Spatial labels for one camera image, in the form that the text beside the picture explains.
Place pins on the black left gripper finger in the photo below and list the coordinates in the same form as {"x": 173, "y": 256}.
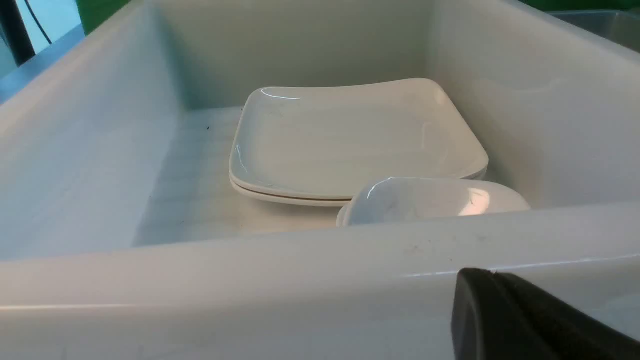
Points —
{"x": 501, "y": 316}

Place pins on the lower white square plate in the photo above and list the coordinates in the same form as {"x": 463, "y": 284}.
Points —
{"x": 320, "y": 185}

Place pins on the white square plate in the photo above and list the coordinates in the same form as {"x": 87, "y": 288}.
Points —
{"x": 320, "y": 185}
{"x": 410, "y": 121}

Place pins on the upper white square plate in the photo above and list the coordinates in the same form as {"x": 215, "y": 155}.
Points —
{"x": 410, "y": 121}

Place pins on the white small bowl in bin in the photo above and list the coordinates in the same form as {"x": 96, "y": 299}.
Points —
{"x": 408, "y": 199}

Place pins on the large white plastic bin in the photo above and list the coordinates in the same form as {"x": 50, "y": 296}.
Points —
{"x": 122, "y": 237}

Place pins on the green backdrop cloth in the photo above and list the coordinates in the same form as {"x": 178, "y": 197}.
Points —
{"x": 94, "y": 13}

